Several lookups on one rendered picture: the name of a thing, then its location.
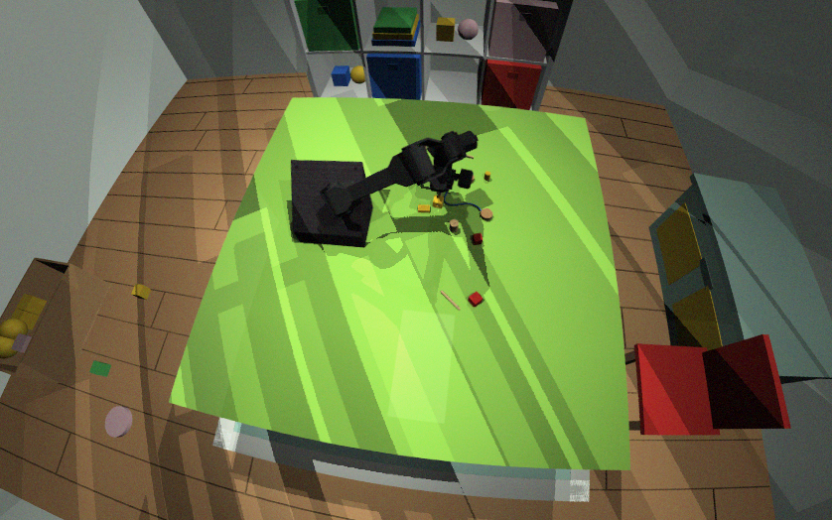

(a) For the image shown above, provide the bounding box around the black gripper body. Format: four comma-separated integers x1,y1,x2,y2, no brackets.
434,161,474,189

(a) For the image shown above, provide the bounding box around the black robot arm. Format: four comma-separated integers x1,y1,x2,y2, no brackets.
320,130,479,219

